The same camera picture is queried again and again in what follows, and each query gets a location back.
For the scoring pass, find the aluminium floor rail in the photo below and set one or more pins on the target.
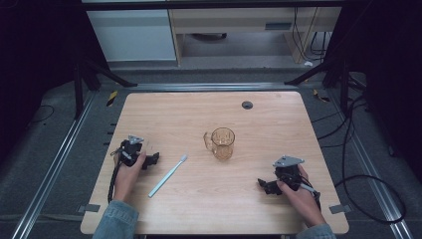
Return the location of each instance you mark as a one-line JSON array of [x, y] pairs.
[[53, 166], [212, 87], [371, 159]]

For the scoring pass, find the white cabinet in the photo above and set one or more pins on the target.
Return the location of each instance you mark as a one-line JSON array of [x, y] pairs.
[[132, 35]]

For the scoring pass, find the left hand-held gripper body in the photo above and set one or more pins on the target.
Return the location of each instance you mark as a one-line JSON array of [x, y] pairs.
[[130, 150]]

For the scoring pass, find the white toothbrush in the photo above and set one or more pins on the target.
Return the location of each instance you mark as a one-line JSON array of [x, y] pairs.
[[167, 176]]

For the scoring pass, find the yellow black tape strip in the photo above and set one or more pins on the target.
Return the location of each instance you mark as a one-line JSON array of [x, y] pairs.
[[111, 98], [321, 97]]

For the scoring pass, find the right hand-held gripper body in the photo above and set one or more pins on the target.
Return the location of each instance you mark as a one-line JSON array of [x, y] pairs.
[[289, 172]]

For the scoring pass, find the person's left hand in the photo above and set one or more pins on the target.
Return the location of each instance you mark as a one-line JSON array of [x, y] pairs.
[[126, 179]]

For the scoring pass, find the grey tape piece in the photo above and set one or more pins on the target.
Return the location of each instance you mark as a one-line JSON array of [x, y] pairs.
[[340, 208], [89, 208]]

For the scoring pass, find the round grey table grommet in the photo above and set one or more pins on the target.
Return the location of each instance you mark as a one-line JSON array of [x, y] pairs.
[[247, 105]]

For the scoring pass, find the black metal stand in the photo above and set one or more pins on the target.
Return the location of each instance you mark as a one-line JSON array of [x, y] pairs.
[[79, 86], [343, 83]]

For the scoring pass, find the amber glass mug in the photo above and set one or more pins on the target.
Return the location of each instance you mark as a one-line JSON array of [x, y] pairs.
[[221, 144]]

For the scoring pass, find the person's right hand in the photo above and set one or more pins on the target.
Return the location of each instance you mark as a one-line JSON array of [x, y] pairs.
[[302, 202]]

